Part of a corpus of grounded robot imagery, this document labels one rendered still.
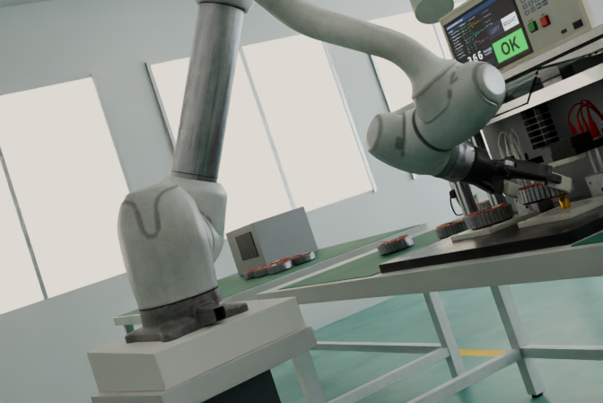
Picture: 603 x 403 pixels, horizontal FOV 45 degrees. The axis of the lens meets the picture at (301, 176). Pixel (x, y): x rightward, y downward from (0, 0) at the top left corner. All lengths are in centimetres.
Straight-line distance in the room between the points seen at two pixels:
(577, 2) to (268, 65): 526
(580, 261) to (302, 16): 66
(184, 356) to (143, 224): 25
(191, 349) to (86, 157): 488
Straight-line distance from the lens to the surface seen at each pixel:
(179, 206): 136
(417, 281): 166
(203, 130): 155
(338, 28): 136
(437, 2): 302
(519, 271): 140
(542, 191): 155
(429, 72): 129
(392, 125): 135
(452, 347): 340
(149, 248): 134
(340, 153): 682
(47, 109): 614
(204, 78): 156
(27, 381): 590
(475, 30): 190
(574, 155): 164
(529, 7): 177
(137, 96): 630
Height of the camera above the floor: 94
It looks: 3 degrees up
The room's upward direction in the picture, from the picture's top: 19 degrees counter-clockwise
